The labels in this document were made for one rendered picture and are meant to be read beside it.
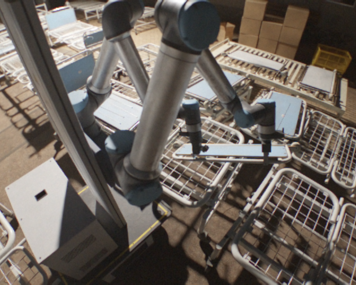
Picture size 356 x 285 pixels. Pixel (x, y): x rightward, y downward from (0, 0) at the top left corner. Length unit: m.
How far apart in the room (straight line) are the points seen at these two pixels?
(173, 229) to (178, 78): 1.53
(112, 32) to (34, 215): 0.97
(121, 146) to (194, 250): 1.24
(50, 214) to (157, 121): 0.82
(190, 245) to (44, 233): 1.15
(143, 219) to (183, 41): 1.33
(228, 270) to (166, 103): 1.53
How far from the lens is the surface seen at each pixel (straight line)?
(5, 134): 3.58
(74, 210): 1.18
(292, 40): 4.66
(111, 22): 0.88
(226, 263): 1.87
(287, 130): 2.05
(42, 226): 1.22
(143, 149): 0.69
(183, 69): 0.55
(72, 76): 2.63
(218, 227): 1.95
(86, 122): 1.29
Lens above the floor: 1.80
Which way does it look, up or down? 47 degrees down
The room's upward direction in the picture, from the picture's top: straight up
